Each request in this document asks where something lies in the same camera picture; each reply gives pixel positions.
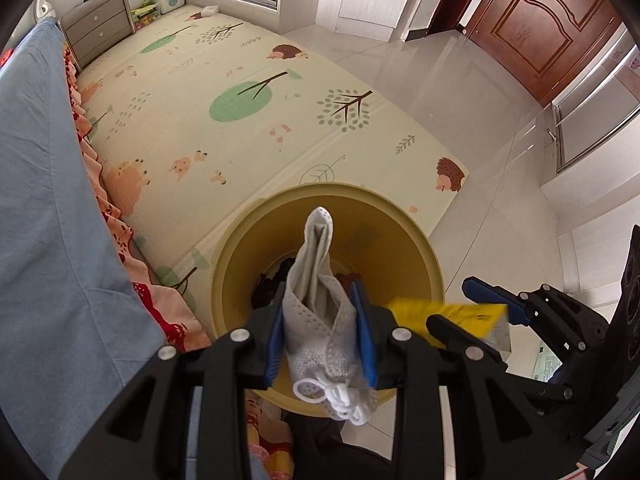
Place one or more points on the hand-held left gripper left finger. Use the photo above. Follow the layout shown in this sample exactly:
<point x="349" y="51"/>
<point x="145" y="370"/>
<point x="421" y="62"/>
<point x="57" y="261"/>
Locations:
<point x="274" y="345"/>

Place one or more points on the grey nightstand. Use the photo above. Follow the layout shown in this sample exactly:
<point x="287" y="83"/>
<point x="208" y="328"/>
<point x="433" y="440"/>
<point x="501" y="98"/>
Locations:
<point x="97" y="27"/>

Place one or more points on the red snack wrapper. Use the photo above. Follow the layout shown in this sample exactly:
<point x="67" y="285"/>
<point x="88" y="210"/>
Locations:
<point x="265" y="287"/>

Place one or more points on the yellow trash bin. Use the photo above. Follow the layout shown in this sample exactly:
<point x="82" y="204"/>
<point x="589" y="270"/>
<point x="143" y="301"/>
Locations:
<point x="240" y="260"/>

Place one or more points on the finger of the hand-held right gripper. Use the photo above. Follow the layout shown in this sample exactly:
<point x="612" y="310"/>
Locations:
<point x="450" y="332"/>
<point x="492" y="295"/>

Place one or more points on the yellow drink carton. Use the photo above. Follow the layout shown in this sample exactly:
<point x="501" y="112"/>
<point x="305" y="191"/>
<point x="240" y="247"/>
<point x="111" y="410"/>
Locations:
<point x="465" y="315"/>

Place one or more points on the tufted green headboard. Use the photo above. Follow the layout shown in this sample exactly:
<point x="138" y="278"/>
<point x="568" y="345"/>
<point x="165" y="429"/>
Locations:
<point x="45" y="10"/>

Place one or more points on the glass sliding door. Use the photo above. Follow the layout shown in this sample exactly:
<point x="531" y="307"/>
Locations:
<point x="595" y="110"/>

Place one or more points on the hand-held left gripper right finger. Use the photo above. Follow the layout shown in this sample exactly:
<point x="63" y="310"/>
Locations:
<point x="364" y="340"/>

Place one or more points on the person's dark trousers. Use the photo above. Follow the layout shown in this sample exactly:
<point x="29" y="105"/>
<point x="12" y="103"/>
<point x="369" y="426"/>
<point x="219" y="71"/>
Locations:
<point x="325" y="450"/>

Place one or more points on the brown wooden door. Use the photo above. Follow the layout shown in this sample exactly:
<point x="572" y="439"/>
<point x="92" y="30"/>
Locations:
<point x="540" y="20"/>

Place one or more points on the printed play mat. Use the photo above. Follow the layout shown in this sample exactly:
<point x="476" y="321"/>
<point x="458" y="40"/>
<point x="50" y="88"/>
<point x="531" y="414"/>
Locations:
<point x="225" y="150"/>

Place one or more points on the green printed paper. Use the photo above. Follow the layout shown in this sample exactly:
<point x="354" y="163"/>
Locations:
<point x="545" y="362"/>

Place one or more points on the colourful picture books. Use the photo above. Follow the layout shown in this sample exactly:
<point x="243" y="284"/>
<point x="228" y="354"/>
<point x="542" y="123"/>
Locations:
<point x="145" y="15"/>

